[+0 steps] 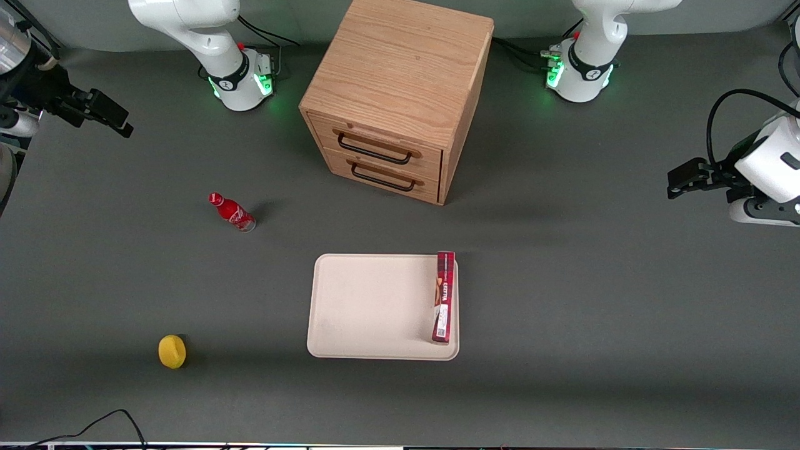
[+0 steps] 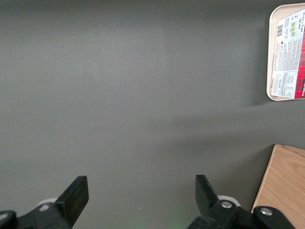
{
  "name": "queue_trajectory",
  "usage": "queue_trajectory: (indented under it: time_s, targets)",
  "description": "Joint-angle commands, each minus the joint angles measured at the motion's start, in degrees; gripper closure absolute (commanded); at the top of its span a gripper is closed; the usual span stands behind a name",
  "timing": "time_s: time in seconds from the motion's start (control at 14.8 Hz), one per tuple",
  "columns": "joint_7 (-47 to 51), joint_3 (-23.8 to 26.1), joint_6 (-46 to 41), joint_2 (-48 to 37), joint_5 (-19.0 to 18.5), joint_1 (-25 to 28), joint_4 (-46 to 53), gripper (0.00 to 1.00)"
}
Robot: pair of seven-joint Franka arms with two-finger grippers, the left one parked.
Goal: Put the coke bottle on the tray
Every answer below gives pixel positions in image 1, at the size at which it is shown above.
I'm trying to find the black left base cable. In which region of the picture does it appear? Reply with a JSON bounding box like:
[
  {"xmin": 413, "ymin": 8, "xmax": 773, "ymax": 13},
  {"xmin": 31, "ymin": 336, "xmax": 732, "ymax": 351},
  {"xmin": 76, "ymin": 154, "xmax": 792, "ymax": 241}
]
[{"xmin": 492, "ymin": 36, "xmax": 563, "ymax": 71}]

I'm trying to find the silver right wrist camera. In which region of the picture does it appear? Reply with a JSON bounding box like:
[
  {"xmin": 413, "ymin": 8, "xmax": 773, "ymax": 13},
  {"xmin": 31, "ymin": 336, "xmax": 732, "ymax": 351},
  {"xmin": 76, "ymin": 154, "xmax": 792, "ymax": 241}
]
[{"xmin": 0, "ymin": 106, "xmax": 42, "ymax": 139}]

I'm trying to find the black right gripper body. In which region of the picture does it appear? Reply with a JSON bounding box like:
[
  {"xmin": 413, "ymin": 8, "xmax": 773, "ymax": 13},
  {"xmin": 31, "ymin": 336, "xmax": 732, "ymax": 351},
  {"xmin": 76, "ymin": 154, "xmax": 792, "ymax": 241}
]
[{"xmin": 9, "ymin": 61, "xmax": 89, "ymax": 127}]

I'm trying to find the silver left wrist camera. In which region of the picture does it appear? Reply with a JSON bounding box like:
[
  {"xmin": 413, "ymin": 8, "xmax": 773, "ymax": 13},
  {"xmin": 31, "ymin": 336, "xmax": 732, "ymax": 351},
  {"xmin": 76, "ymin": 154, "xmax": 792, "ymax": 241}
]
[{"xmin": 727, "ymin": 195, "xmax": 800, "ymax": 227}]

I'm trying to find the black looped edge cable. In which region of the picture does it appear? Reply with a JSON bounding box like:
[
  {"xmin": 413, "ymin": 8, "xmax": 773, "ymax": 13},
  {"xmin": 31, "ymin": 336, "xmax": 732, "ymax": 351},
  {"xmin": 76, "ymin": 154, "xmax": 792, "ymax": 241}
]
[{"xmin": 777, "ymin": 17, "xmax": 800, "ymax": 98}]

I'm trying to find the thin black table cable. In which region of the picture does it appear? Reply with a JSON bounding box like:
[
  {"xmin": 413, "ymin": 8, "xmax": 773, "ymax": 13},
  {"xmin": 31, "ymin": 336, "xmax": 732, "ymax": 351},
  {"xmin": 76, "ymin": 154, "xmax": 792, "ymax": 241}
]
[{"xmin": 25, "ymin": 409, "xmax": 148, "ymax": 450}]

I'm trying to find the wooden drawer cabinet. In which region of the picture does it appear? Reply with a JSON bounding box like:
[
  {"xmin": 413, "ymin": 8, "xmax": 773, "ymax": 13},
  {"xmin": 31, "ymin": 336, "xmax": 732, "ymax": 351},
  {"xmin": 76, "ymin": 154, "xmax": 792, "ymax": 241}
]
[{"xmin": 299, "ymin": 0, "xmax": 495, "ymax": 206}]

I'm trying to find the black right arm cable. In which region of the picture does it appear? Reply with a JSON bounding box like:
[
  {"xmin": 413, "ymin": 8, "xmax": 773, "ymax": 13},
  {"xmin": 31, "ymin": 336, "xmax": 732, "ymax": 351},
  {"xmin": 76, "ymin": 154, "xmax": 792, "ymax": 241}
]
[{"xmin": 5, "ymin": 0, "xmax": 62, "ymax": 51}]

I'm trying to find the wooden drawer front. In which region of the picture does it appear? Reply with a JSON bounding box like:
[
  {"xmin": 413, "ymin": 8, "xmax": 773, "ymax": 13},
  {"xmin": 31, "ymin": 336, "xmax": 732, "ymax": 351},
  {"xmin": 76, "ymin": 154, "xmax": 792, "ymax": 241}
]
[
  {"xmin": 307, "ymin": 112, "xmax": 444, "ymax": 183},
  {"xmin": 322, "ymin": 148, "xmax": 441, "ymax": 204}
]

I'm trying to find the red cookie box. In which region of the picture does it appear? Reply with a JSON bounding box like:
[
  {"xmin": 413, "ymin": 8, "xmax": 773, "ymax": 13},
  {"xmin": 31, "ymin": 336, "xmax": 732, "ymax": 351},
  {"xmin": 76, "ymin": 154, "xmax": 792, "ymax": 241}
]
[{"xmin": 431, "ymin": 251, "xmax": 457, "ymax": 345}]

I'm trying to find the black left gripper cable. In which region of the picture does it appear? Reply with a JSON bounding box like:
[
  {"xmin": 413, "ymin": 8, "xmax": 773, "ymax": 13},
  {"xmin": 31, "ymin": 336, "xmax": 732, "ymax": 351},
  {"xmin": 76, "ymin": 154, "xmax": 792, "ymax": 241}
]
[{"xmin": 706, "ymin": 89, "xmax": 800, "ymax": 167}]

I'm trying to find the beige plastic tray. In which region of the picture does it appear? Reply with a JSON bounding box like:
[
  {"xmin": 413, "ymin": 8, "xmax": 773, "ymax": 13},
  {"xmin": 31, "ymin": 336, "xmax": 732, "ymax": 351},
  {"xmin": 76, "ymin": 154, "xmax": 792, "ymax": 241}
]
[{"xmin": 306, "ymin": 253, "xmax": 461, "ymax": 361}]

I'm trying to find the black right base cable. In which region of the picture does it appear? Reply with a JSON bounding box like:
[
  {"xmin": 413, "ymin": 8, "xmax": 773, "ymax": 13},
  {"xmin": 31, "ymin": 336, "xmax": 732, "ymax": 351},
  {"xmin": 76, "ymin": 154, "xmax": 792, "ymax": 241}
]
[{"xmin": 236, "ymin": 15, "xmax": 302, "ymax": 49}]

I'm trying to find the black metal drawer handle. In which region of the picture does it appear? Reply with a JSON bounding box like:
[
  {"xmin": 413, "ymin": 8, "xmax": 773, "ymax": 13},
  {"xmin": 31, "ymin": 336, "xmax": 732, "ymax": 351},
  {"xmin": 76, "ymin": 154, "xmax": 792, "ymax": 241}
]
[
  {"xmin": 337, "ymin": 133, "xmax": 413, "ymax": 166},
  {"xmin": 351, "ymin": 161, "xmax": 416, "ymax": 193}
]

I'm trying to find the red coke bottle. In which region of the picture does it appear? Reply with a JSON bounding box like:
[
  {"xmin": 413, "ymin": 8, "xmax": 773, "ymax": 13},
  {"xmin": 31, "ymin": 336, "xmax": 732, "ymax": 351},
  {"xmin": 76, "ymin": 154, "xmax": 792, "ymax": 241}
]
[{"xmin": 208, "ymin": 192, "xmax": 257, "ymax": 233}]

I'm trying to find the yellow lemon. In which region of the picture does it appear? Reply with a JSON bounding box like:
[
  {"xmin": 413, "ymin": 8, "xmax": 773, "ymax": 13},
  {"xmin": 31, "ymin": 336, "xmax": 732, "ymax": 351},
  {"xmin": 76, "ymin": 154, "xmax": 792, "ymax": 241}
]
[{"xmin": 158, "ymin": 334, "xmax": 188, "ymax": 369}]

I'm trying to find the black base cable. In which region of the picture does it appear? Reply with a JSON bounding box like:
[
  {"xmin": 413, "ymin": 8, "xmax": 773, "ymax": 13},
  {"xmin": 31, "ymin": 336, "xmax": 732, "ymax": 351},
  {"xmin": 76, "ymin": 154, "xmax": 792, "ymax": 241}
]
[
  {"xmin": 492, "ymin": 36, "xmax": 563, "ymax": 71},
  {"xmin": 236, "ymin": 15, "xmax": 302, "ymax": 49}
]

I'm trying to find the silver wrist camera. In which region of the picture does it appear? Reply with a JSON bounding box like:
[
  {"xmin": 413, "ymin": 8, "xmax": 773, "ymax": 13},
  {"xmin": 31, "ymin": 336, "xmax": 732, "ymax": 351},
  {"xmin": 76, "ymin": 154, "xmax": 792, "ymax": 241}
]
[
  {"xmin": 0, "ymin": 106, "xmax": 42, "ymax": 139},
  {"xmin": 727, "ymin": 195, "xmax": 800, "ymax": 227}
]

